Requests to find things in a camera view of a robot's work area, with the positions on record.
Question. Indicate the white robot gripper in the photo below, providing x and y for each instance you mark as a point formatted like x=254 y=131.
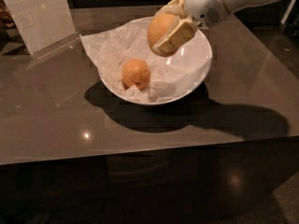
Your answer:
x=204 y=4

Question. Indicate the orange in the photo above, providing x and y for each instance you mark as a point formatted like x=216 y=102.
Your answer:
x=160 y=34
x=136 y=72

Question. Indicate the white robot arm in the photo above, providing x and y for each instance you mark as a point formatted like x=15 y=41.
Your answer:
x=232 y=6

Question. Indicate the white ceramic bowl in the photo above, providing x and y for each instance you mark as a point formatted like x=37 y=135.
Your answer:
x=193 y=59

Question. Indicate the white paper napkin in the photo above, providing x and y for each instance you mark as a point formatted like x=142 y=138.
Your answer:
x=118 y=47

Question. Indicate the clear acrylic sign holder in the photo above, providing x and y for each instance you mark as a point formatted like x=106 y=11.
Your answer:
x=44 y=27

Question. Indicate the brown object behind sign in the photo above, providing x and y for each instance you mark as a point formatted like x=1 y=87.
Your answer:
x=5 y=16

